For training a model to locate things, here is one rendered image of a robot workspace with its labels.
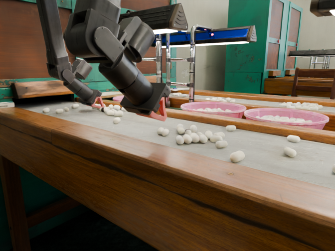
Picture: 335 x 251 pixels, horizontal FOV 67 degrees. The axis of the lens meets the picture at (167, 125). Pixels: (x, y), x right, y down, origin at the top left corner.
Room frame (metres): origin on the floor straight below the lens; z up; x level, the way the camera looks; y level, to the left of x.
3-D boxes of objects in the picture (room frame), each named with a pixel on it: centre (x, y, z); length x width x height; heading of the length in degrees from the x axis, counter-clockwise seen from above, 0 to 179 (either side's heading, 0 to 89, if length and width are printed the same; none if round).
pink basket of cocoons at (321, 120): (0.87, -0.40, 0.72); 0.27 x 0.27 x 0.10
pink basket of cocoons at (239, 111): (1.05, -0.19, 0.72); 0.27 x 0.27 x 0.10
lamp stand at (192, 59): (1.37, -0.11, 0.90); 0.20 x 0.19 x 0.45; 50
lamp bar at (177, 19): (1.00, 0.20, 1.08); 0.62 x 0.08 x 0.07; 50
